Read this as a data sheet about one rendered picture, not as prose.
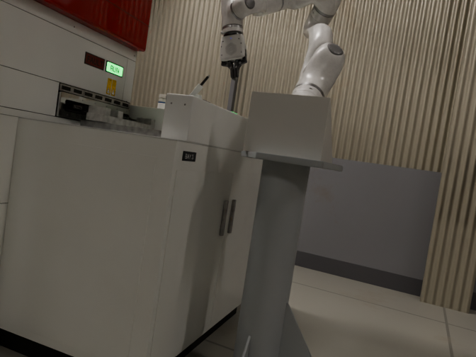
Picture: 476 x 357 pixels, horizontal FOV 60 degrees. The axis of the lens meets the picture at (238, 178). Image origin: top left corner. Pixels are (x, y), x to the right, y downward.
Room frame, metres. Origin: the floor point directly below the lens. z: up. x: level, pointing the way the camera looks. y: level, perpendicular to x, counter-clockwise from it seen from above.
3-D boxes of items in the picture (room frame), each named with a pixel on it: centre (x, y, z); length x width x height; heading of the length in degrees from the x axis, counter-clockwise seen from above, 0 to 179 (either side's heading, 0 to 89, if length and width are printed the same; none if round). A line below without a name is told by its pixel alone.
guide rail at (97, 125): (1.59, 0.42, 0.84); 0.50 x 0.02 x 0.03; 70
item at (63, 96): (1.79, 0.64, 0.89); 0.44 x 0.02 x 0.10; 160
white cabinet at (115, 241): (1.76, 0.31, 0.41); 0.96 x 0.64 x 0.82; 160
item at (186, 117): (1.54, 0.12, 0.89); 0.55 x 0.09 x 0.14; 160
